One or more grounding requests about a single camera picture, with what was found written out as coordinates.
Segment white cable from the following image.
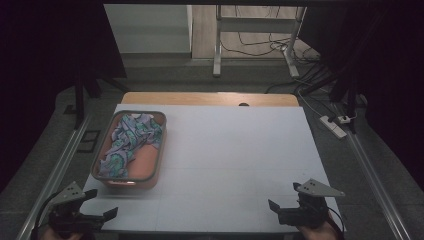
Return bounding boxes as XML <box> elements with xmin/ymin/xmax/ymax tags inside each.
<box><xmin>295</xmin><ymin>89</ymin><xmax>325</xmax><ymax>118</ymax></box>

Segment orange basket with grey rim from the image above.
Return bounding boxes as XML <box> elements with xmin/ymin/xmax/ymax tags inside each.
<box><xmin>90</xmin><ymin>109</ymin><xmax>168</xmax><ymax>190</ymax></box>

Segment person's right hand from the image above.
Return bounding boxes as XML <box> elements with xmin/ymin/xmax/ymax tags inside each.
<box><xmin>297</xmin><ymin>217</ymin><xmax>340</xmax><ymax>240</ymax></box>

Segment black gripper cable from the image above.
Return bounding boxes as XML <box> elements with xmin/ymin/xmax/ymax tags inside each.
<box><xmin>30</xmin><ymin>191</ymin><xmax>62</xmax><ymax>240</ymax></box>
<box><xmin>326</xmin><ymin>206</ymin><xmax>346</xmax><ymax>235</ymax></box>

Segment white power strip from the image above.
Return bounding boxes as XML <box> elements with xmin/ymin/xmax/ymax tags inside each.
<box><xmin>319</xmin><ymin>115</ymin><xmax>348</xmax><ymax>140</ymax></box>

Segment black stand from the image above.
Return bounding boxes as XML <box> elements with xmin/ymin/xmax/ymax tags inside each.
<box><xmin>299</xmin><ymin>66</ymin><xmax>368</xmax><ymax>135</ymax></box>
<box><xmin>73</xmin><ymin>66</ymin><xmax>132</xmax><ymax>131</ymax></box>

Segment grey metal desk frame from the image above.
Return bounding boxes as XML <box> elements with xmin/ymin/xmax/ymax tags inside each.
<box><xmin>212</xmin><ymin>4</ymin><xmax>308</xmax><ymax>79</ymax></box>

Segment purple green patterned cloth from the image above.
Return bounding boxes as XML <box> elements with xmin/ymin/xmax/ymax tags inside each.
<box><xmin>97</xmin><ymin>112</ymin><xmax>164</xmax><ymax>179</ymax></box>

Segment white cabinet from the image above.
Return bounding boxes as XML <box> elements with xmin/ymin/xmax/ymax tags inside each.
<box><xmin>103</xmin><ymin>3</ymin><xmax>194</xmax><ymax>55</ymax></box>

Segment white table cover sheet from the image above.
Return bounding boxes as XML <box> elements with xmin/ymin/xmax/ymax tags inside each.
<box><xmin>79</xmin><ymin>103</ymin><xmax>346</xmax><ymax>234</ymax></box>

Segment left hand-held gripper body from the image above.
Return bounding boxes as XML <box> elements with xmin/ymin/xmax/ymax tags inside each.
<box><xmin>47</xmin><ymin>181</ymin><xmax>105</xmax><ymax>235</ymax></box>

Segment person's left hand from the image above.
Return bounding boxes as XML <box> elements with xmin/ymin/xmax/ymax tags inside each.
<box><xmin>38</xmin><ymin>225</ymin><xmax>85</xmax><ymax>240</ymax></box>

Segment dark curtain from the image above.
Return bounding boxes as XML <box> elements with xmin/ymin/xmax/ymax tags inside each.
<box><xmin>298</xmin><ymin>5</ymin><xmax>424</xmax><ymax>192</ymax></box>
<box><xmin>0</xmin><ymin>0</ymin><xmax>128</xmax><ymax>194</ymax></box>

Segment aluminium rail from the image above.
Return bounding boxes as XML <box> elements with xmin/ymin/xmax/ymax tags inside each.
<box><xmin>333</xmin><ymin>102</ymin><xmax>414</xmax><ymax>240</ymax></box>
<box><xmin>14</xmin><ymin>112</ymin><xmax>95</xmax><ymax>240</ymax></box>

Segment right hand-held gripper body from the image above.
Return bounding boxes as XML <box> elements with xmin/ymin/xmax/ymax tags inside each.
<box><xmin>277</xmin><ymin>178</ymin><xmax>346</xmax><ymax>230</ymax></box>

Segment black floor cables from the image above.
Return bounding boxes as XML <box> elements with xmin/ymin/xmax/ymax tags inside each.
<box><xmin>219</xmin><ymin>5</ymin><xmax>322</xmax><ymax>65</ymax></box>

